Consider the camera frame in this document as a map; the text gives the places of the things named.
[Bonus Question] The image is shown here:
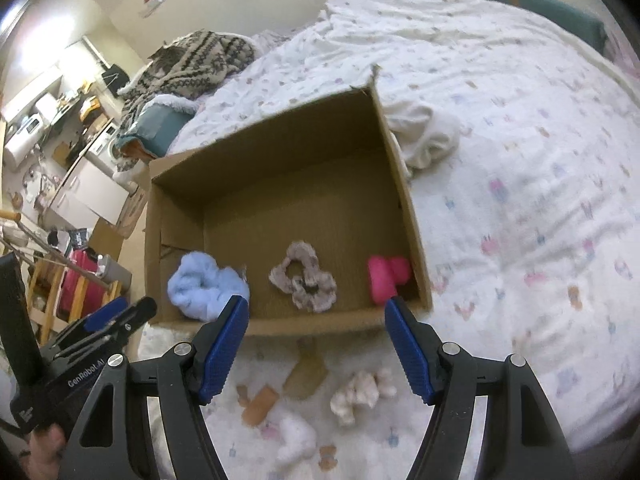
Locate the cream ruffled scrunchie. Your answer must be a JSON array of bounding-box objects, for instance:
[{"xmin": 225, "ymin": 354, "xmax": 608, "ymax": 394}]
[{"xmin": 330, "ymin": 367, "xmax": 397, "ymax": 427}]

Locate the light blue fluffy scrunchie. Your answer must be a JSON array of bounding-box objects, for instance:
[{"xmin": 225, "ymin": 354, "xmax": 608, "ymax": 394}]
[{"xmin": 167, "ymin": 252, "xmax": 250, "ymax": 323}]

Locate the beige brown scrunchie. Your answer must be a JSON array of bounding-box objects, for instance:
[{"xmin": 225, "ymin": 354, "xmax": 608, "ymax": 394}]
[{"xmin": 269, "ymin": 240, "xmax": 337, "ymax": 313}]

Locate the person's hand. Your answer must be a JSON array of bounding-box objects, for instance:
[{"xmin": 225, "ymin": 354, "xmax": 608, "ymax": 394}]
[{"xmin": 21, "ymin": 424, "xmax": 66, "ymax": 480}]

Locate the yellow wooden chair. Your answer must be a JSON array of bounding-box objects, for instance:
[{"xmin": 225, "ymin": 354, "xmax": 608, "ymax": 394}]
[{"xmin": 26, "ymin": 258, "xmax": 124, "ymax": 347}]

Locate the brown paper hang tag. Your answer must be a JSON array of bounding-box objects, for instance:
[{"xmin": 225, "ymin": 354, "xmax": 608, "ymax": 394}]
[{"xmin": 282, "ymin": 337, "xmax": 329, "ymax": 400}]

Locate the white kitchen cabinet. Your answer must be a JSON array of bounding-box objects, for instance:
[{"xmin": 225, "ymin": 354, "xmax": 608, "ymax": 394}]
[{"xmin": 42, "ymin": 157, "xmax": 138, "ymax": 230}]

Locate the open brown cardboard box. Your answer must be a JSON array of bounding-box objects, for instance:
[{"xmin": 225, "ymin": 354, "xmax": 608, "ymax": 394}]
[{"xmin": 145, "ymin": 82, "xmax": 433, "ymax": 336}]

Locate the white patterned bed quilt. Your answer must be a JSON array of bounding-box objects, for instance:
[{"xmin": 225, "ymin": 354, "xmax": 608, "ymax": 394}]
[{"xmin": 170, "ymin": 0, "xmax": 639, "ymax": 458}]

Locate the cream folded cloth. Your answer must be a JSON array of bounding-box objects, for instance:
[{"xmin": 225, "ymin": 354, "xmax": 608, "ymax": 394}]
[{"xmin": 383, "ymin": 99, "xmax": 463, "ymax": 176}]

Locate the white washing machine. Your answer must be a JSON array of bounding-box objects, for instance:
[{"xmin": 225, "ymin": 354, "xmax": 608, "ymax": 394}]
[{"xmin": 85, "ymin": 120, "xmax": 119, "ymax": 177}]

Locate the teal fleece-lined jacket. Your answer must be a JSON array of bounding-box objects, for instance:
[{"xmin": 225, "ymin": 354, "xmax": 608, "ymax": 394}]
[{"xmin": 114, "ymin": 94, "xmax": 198, "ymax": 162}]

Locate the patterned knit blanket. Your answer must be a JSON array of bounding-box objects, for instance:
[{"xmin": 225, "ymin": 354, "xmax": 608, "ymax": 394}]
[{"xmin": 118, "ymin": 29, "xmax": 259, "ymax": 129}]

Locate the teal bolster cushion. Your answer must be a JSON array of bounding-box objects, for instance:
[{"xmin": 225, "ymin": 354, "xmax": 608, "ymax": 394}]
[{"xmin": 492, "ymin": 0, "xmax": 608, "ymax": 54}]

